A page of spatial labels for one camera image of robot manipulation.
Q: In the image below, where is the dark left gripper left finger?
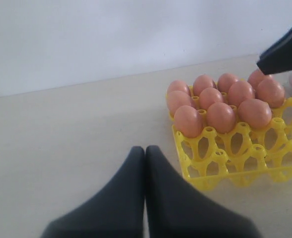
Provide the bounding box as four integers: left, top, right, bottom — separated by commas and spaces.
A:
42, 146, 145, 238

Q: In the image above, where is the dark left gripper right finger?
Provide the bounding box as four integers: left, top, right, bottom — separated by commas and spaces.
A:
145, 145, 238, 238

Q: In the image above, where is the brown egg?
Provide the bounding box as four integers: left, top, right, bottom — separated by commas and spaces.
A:
193, 74, 216, 96
227, 80, 255, 107
174, 105, 204, 138
217, 73, 239, 93
238, 99, 272, 129
166, 91, 196, 117
256, 78, 285, 108
247, 69, 272, 89
167, 80, 191, 96
199, 88, 223, 110
206, 102, 236, 134

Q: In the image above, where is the yellow plastic egg tray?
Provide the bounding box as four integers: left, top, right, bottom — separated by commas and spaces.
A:
172, 97, 292, 190

